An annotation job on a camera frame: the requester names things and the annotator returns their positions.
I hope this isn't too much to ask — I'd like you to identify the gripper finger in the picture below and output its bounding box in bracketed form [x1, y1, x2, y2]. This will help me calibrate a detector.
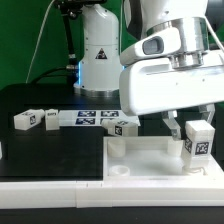
[199, 104, 215, 124]
[162, 110, 181, 140]

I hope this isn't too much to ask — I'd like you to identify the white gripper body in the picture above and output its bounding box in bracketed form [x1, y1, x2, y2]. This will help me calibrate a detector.
[119, 53, 224, 116]

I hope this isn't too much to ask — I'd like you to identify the white square tabletop part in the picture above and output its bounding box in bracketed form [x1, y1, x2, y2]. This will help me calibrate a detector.
[103, 136, 214, 180]

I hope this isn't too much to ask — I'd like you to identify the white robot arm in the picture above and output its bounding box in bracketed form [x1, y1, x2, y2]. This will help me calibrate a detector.
[79, 0, 224, 138]

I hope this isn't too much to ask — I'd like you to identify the white tag base sheet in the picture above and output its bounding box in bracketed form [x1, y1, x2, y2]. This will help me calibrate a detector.
[59, 110, 140, 126]

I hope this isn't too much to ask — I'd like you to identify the white front fence bar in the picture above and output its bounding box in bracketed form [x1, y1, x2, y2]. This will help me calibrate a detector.
[0, 179, 224, 209]

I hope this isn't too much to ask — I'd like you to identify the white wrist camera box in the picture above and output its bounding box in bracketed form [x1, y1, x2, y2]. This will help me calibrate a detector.
[120, 27, 181, 66]

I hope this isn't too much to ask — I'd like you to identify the black cable bundle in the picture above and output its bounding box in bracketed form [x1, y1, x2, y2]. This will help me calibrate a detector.
[30, 65, 75, 84]

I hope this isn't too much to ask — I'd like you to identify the white cable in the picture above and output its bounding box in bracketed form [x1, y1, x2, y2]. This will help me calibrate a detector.
[25, 0, 56, 84]

